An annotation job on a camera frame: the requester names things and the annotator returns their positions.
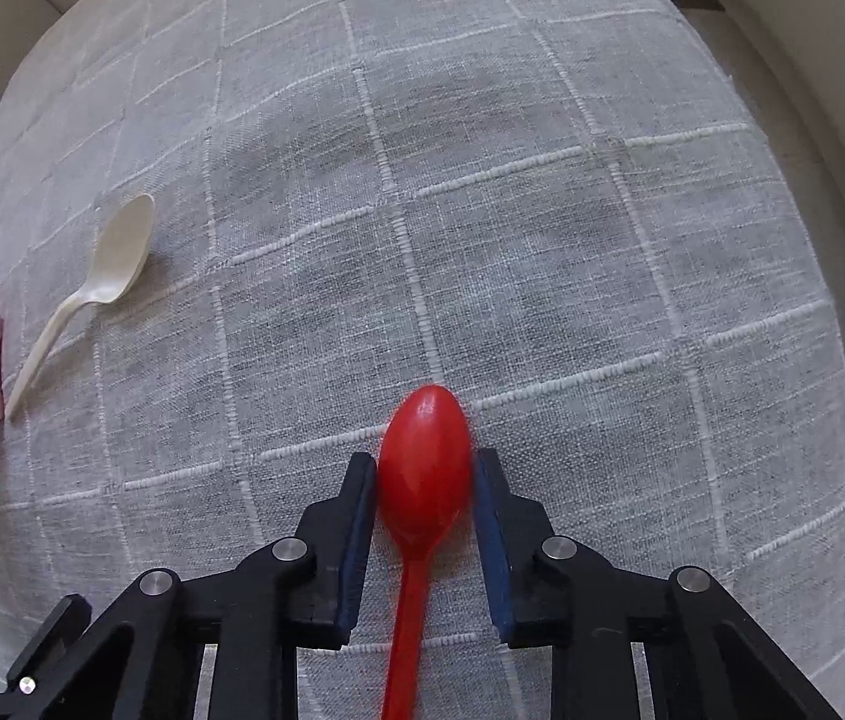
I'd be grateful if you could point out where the red plastic spoon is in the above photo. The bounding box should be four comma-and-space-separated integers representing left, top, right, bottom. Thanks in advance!
377, 383, 471, 718

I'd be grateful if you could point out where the white plastic spoon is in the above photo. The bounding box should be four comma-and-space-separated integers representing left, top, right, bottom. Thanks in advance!
4, 193, 155, 421

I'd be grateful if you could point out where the grey checked tablecloth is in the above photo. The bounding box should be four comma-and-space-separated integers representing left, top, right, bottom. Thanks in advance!
0, 0, 845, 710

